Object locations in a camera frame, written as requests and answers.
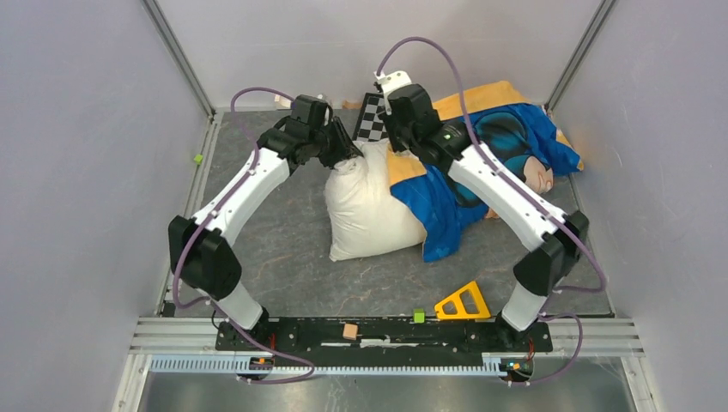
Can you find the white slotted cable duct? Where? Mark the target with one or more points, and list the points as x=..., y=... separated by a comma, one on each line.
x=243, y=364

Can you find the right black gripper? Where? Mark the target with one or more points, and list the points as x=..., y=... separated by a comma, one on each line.
x=396, y=143

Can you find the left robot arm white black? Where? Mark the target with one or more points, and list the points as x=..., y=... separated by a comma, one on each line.
x=201, y=246

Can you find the white wooden block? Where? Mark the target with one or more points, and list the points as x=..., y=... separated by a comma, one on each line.
x=282, y=102

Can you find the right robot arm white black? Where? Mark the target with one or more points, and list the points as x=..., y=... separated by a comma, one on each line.
x=554, y=239

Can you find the flat tan wooden piece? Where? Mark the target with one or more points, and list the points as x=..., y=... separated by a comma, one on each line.
x=351, y=105

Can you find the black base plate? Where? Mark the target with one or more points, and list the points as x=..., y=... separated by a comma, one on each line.
x=397, y=341

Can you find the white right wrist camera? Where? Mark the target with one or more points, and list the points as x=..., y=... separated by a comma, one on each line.
x=388, y=83

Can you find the tan wooden cube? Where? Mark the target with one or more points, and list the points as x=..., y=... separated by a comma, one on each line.
x=350, y=331

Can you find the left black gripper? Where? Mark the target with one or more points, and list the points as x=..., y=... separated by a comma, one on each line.
x=346, y=148

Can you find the white pillow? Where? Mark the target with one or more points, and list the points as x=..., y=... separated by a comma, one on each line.
x=366, y=219

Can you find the yellow plastic triangle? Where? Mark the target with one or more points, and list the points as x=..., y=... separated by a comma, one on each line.
x=466, y=303

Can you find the blue yellow pillowcase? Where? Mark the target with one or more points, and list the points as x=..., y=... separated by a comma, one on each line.
x=521, y=136

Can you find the black white checkerboard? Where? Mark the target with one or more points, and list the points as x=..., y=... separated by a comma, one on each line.
x=369, y=127

